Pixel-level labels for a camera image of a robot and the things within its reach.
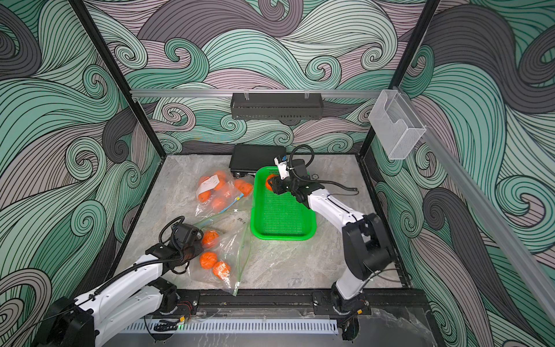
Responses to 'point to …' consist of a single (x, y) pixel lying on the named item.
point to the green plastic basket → (277, 217)
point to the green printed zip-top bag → (233, 249)
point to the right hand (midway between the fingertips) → (271, 180)
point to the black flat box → (246, 158)
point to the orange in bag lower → (221, 270)
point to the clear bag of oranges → (217, 190)
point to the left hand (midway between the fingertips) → (199, 244)
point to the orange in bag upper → (207, 260)
